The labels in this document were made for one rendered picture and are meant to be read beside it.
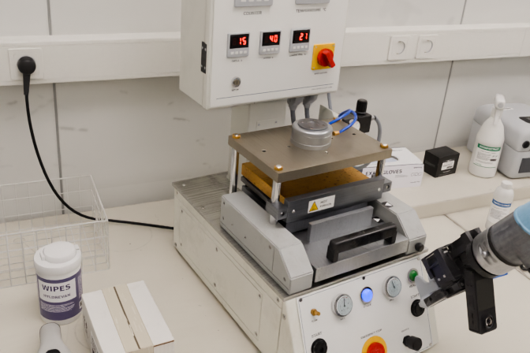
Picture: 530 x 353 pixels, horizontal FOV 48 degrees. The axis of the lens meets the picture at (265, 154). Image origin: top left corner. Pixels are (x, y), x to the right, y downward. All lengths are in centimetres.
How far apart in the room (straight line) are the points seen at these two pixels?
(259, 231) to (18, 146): 70
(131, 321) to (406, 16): 117
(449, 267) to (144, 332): 54
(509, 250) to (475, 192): 85
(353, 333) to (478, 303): 23
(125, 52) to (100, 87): 12
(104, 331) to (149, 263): 34
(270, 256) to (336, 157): 22
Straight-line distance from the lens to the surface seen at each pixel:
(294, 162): 109
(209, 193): 134
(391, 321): 121
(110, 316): 115
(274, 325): 111
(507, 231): 100
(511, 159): 196
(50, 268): 120
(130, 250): 147
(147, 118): 158
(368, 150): 118
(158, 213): 161
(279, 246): 105
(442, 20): 193
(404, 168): 175
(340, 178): 120
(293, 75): 127
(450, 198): 177
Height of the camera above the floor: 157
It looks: 25 degrees down
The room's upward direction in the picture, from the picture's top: 5 degrees clockwise
